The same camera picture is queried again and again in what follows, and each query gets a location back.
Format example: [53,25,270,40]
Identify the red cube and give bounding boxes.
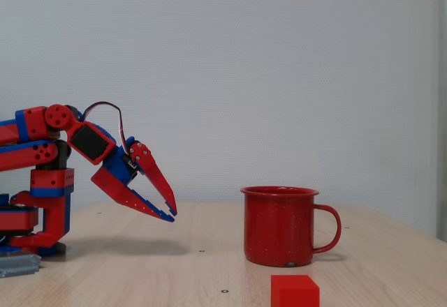
[270,274,321,307]

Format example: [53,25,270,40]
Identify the red enamel mug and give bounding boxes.
[240,186,342,268]

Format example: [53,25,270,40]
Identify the red white servo cable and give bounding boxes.
[80,101,131,154]

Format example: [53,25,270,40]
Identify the grey duct tape piece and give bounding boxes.
[0,253,42,278]

